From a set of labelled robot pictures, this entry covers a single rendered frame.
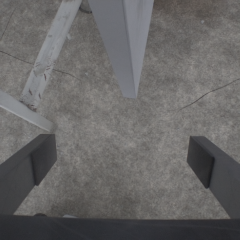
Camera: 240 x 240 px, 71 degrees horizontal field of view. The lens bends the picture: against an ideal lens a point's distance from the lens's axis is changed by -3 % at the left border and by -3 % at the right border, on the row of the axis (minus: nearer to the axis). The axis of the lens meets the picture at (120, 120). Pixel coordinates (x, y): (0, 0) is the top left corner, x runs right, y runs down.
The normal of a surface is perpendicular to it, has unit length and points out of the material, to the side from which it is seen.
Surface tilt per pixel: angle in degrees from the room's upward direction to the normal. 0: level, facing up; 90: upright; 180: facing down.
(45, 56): 0
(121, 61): 90
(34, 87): 0
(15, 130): 0
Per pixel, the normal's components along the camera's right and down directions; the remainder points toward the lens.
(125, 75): -0.18, 0.98
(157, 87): -0.12, -0.14
